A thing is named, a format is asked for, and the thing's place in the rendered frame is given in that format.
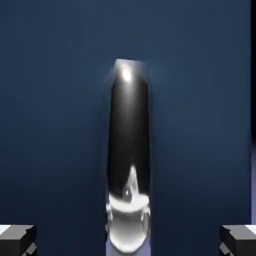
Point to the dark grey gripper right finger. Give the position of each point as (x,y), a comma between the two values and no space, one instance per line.
(240,240)

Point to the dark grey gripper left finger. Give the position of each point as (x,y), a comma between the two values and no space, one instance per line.
(16,240)

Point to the dark blue cabinet door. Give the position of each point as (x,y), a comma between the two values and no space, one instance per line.
(60,120)

